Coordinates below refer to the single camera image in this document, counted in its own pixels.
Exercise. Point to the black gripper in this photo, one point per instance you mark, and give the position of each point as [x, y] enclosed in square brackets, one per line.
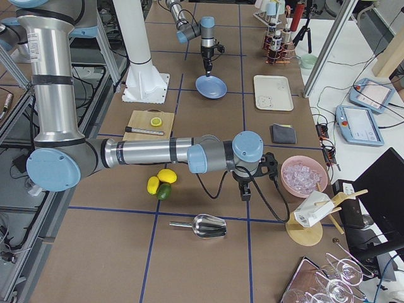
[206, 53]
[242, 180]

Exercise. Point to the blue plate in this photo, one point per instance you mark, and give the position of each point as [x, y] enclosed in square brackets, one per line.
[211, 87]

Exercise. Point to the steel ice scoop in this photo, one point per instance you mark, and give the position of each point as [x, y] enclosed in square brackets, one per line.
[205, 226]

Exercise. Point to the pink bowl of ice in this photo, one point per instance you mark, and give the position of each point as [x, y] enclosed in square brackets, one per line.
[301, 175]

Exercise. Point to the grey yellow folded cloth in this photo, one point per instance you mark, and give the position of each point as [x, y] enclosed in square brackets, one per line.
[283, 134]

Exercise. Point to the dark drink bottle front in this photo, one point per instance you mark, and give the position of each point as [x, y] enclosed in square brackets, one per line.
[275, 45]

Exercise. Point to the dark drink bottle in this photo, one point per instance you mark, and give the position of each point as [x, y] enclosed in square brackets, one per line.
[275, 45]
[269, 34]

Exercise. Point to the cream bear tray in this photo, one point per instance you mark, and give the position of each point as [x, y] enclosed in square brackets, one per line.
[272, 93]

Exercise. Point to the dark drink bottle left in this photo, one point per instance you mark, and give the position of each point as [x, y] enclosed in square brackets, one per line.
[269, 34]

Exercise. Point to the white paper carton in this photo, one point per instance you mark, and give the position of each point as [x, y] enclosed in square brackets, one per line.
[313, 209]

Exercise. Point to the wooden cup stand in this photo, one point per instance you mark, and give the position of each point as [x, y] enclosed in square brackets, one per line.
[312, 235]

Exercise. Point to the lemon half slice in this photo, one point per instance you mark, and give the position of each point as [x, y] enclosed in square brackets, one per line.
[156, 122]

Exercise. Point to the large yellow lemon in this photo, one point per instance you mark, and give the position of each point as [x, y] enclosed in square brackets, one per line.
[167, 176]

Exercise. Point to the green lime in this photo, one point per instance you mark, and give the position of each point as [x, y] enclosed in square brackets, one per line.
[164, 191]

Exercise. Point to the wooden cutting board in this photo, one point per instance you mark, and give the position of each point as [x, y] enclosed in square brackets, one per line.
[142, 119]

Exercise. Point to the small yellow lemon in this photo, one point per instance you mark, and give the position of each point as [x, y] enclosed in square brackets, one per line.
[153, 185]

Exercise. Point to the green bowl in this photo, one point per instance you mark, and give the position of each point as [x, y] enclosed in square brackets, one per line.
[308, 61]

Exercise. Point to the steel muddler black cap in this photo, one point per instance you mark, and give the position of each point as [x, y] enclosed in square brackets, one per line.
[129, 129]

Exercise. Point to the red cylinder bottle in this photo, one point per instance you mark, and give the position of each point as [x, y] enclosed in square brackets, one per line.
[297, 15]

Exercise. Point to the black tripod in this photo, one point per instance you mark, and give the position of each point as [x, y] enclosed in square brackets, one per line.
[305, 30]

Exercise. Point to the glass rack tray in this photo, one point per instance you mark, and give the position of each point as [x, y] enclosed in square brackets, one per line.
[337, 280]

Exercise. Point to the near teach pendant tablet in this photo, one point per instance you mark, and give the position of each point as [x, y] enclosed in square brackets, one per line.
[358, 126]

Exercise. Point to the teach pendant tablet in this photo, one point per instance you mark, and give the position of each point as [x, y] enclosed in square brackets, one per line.
[371, 94]
[358, 126]

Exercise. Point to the black monitor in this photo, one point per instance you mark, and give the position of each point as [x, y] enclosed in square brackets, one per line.
[383, 202]

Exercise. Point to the far teach pendant tablet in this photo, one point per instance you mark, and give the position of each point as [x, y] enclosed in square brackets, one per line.
[371, 94]

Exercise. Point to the copper wire bottle rack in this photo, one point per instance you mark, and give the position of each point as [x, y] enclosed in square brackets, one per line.
[287, 49]

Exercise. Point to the white wire cup rack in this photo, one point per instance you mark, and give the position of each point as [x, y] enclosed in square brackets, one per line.
[269, 11]

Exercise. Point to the aluminium frame post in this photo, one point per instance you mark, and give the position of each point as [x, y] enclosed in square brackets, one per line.
[336, 29]

